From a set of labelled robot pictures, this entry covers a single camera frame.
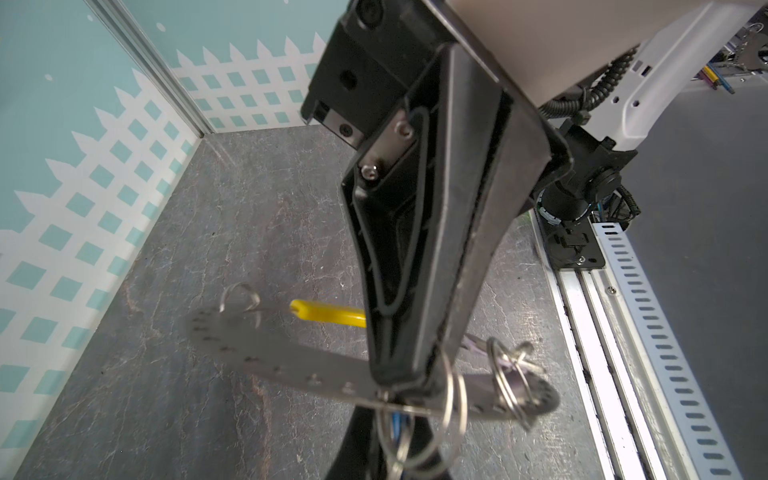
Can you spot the pink tagged key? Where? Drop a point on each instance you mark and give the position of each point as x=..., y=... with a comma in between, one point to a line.
x=516, y=380

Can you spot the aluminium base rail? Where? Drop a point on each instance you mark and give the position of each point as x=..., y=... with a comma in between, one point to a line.
x=630, y=418

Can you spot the white vented cable duct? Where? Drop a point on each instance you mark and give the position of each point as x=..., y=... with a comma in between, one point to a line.
x=692, y=416

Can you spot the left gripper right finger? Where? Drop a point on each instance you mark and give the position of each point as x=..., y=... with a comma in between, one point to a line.
x=427, y=461

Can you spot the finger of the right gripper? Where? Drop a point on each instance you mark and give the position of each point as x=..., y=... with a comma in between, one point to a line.
x=412, y=197
x=488, y=162

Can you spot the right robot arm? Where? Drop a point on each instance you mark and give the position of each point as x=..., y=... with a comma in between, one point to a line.
x=600, y=73

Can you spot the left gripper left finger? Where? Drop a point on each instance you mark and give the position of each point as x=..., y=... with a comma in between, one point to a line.
x=359, y=456

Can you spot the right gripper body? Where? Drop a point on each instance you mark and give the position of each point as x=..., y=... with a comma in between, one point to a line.
x=377, y=51

